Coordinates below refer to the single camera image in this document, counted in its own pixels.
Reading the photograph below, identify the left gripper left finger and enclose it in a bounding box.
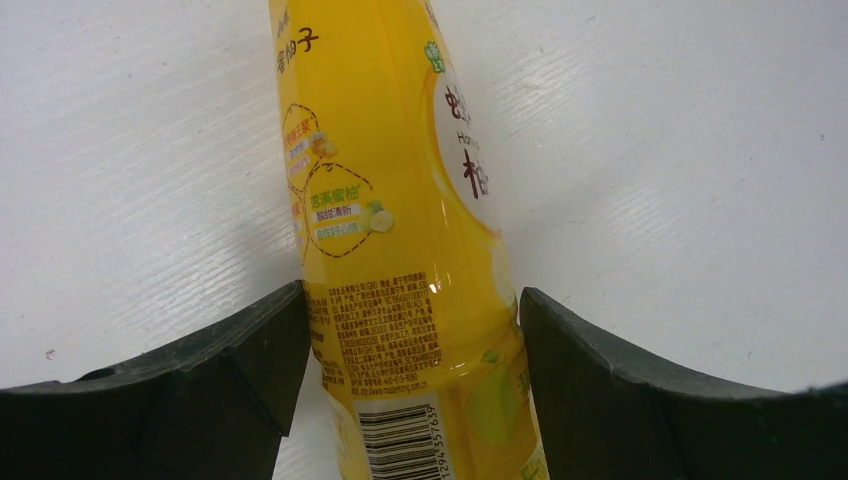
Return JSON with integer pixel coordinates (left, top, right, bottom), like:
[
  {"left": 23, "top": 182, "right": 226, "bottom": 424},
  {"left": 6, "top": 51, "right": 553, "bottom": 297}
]
[{"left": 1, "top": 281, "right": 310, "bottom": 479}]

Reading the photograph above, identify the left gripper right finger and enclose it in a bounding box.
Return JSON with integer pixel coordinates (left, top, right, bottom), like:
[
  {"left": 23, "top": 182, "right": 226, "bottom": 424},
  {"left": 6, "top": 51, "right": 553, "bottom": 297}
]
[{"left": 520, "top": 288, "right": 847, "bottom": 479}]

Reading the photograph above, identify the yellow juice bottle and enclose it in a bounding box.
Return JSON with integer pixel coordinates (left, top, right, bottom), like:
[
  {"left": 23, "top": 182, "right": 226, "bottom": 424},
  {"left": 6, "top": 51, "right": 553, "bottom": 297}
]
[{"left": 269, "top": 1, "right": 549, "bottom": 479}]

